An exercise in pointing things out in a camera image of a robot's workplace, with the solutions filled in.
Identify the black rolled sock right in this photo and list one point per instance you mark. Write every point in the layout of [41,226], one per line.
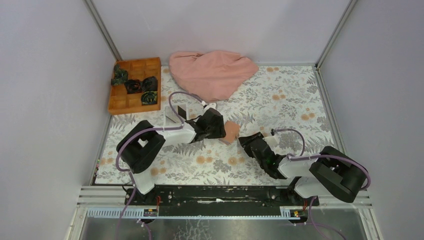
[149,84]

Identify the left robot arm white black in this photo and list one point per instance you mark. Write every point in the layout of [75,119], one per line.
[139,148]

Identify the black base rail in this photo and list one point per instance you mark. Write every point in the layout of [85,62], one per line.
[220,201]

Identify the dark patterned rolled sock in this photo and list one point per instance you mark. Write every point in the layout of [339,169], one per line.
[149,98]

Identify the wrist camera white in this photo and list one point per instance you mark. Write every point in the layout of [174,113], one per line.
[207,106]
[271,140]

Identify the wooden compartment tray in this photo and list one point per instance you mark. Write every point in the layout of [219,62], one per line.
[120,102]

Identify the black rolled sock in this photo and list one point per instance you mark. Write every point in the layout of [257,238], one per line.
[133,86]
[149,84]

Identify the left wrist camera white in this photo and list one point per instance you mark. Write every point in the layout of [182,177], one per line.
[207,106]

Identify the black rolled sock left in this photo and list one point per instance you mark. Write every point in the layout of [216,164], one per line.
[133,86]

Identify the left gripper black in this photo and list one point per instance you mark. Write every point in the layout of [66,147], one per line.
[219,131]

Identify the white translucent card box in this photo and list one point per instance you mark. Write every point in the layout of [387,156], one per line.
[167,124]

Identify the floral table mat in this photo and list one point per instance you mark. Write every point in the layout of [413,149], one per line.
[285,98]

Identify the pink cloth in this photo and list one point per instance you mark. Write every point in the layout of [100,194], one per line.
[213,76]

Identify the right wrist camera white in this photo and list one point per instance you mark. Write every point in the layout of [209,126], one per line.
[271,140]

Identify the green patterned rolled sock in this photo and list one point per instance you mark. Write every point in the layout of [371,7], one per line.
[120,76]

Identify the brown leather card holder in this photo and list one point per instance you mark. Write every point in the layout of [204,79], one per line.
[232,131]

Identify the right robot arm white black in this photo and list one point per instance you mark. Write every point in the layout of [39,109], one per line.
[328,172]

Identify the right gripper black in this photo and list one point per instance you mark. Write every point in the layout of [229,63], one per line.
[245,141]

